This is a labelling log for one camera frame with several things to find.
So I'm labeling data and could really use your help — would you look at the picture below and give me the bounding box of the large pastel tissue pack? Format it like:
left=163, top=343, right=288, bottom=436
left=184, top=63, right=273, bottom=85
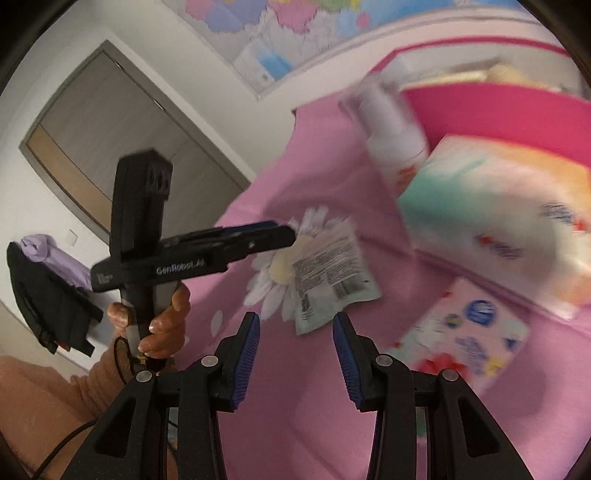
left=397, top=134, right=591, bottom=321

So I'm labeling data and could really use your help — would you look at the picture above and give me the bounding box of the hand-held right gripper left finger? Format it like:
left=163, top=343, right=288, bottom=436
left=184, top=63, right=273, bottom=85
left=60, top=311, right=262, bottom=480

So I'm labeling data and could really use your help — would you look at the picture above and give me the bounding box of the person's left forearm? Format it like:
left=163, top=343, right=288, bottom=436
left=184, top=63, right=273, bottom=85
left=0, top=342, right=185, bottom=480

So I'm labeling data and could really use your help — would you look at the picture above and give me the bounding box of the small pink tissue packet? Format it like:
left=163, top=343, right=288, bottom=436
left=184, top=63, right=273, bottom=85
left=392, top=277, right=531, bottom=395

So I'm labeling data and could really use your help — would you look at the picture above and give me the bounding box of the colourful wall map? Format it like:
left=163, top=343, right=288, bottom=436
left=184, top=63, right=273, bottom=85
left=161, top=0, right=527, bottom=100

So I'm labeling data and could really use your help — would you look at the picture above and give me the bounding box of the purple cloth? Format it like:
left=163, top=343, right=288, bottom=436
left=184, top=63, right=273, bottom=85
left=21, top=234, right=93, bottom=291

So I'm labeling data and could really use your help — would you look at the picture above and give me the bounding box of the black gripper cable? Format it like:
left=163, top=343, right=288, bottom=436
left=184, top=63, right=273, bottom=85
left=30, top=336, right=144, bottom=480

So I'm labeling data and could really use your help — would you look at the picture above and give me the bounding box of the person's left hand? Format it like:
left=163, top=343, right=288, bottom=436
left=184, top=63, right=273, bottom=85
left=107, top=281, right=191, bottom=361

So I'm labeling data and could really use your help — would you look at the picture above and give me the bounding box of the black garment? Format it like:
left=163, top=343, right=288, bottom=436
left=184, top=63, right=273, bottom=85
left=6, top=241, right=105, bottom=356

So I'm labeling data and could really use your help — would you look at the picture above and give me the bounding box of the white plastic bottle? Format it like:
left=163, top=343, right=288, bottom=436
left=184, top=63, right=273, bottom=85
left=339, top=76, right=430, bottom=195

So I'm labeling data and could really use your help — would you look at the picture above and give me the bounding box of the pink cardboard box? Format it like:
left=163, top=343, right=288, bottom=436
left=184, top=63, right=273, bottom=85
left=369, top=37, right=591, bottom=162

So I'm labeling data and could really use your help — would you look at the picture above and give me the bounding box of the pink flowered bed sheet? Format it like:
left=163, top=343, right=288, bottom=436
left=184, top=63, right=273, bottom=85
left=185, top=44, right=591, bottom=480

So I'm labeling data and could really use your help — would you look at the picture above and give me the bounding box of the white green wipe packet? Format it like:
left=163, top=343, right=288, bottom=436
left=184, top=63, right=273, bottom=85
left=292, top=217, right=382, bottom=335

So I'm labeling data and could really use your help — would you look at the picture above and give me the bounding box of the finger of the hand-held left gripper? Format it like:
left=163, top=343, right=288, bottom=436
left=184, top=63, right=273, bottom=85
left=159, top=224, right=296, bottom=268
left=175, top=220, right=288, bottom=243

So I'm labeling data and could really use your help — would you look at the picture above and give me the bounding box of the grey framed door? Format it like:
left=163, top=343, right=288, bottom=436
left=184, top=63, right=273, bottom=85
left=18, top=39, right=254, bottom=245

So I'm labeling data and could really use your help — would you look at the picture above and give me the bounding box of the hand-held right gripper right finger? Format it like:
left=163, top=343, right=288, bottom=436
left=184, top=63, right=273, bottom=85
left=332, top=311, right=532, bottom=480

